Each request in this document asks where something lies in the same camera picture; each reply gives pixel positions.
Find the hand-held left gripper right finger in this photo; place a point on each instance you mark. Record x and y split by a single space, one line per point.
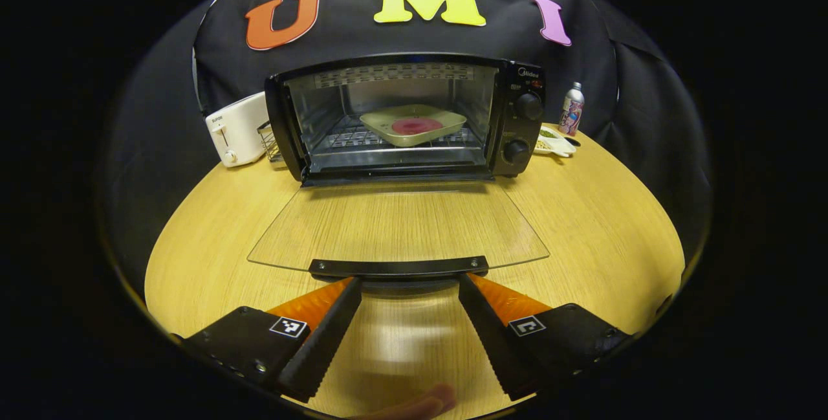
491 336

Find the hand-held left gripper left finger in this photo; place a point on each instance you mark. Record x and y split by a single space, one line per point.
326 336

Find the black electric oven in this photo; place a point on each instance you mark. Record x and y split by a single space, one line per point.
517 129

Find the white square plate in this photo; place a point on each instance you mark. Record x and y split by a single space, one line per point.
378 123

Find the pink round food slice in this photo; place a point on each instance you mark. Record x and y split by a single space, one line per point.
417 126

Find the white divided dish with grains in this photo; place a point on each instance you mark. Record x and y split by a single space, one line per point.
556 145

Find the white toaster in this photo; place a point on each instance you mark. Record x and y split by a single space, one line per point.
236 129

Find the silver bottle with colourful print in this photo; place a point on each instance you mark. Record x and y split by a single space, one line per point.
572 112

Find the black backdrop cloth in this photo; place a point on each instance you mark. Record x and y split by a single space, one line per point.
414 38

